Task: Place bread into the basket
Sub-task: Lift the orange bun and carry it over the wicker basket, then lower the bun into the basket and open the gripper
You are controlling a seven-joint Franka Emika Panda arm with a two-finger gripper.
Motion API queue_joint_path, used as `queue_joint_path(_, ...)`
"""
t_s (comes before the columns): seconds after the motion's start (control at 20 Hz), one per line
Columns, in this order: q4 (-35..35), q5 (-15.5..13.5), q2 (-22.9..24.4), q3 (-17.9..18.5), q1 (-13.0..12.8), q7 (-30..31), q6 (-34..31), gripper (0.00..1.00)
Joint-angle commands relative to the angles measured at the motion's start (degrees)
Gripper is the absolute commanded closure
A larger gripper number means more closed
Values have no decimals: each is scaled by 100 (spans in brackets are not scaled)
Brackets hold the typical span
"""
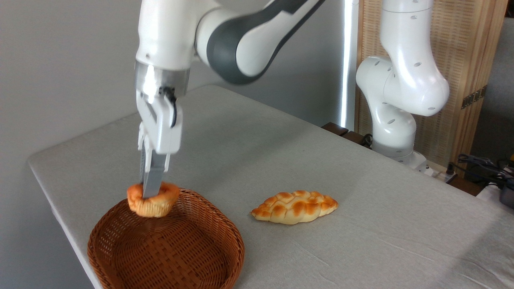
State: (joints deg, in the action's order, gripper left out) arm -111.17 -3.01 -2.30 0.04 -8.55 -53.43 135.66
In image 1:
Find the dark brown wooden block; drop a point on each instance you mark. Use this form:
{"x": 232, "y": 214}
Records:
{"x": 335, "y": 128}

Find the orange muffin bread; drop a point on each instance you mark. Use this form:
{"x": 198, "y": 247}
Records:
{"x": 154, "y": 206}

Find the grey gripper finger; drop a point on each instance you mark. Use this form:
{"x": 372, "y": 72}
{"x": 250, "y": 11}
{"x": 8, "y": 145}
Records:
{"x": 154, "y": 176}
{"x": 141, "y": 160}

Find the braided golden bread loaf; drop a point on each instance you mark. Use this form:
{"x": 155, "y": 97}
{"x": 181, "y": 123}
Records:
{"x": 295, "y": 206}

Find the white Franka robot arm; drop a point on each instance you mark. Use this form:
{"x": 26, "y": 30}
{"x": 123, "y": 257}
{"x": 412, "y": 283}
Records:
{"x": 241, "y": 40}

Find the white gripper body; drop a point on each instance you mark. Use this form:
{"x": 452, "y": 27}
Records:
{"x": 164, "y": 128}

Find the grey tablecloth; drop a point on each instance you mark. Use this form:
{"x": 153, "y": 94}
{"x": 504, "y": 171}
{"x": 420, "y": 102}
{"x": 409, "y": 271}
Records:
{"x": 361, "y": 224}

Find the wooden bamboo folding screen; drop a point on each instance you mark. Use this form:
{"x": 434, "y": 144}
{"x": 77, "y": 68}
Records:
{"x": 466, "y": 48}

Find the brown wicker basket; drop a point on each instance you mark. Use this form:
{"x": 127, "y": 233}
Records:
{"x": 168, "y": 249}

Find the black plug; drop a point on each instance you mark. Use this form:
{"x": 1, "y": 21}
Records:
{"x": 451, "y": 169}

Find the dark metal screen hinge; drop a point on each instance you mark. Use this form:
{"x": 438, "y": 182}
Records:
{"x": 474, "y": 97}

